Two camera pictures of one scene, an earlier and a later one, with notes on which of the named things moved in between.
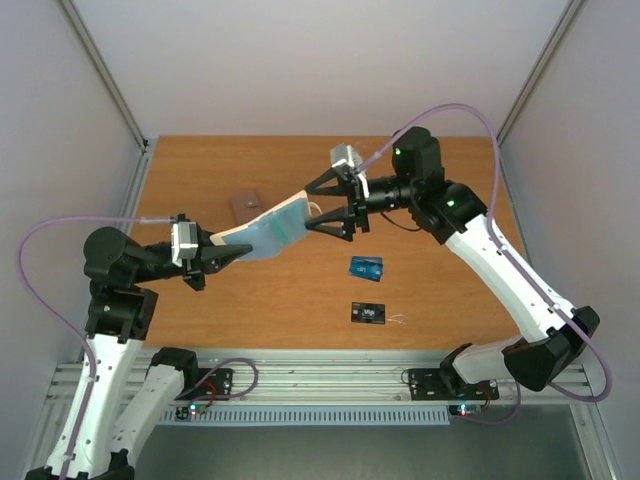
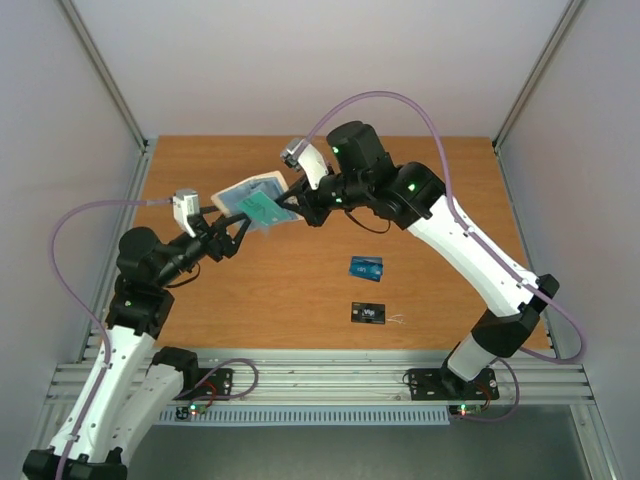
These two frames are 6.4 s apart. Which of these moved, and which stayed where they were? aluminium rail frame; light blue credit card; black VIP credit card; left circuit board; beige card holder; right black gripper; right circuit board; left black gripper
Moved: beige card holder; left black gripper; right black gripper
Stayed: black VIP credit card; right circuit board; left circuit board; aluminium rail frame; light blue credit card
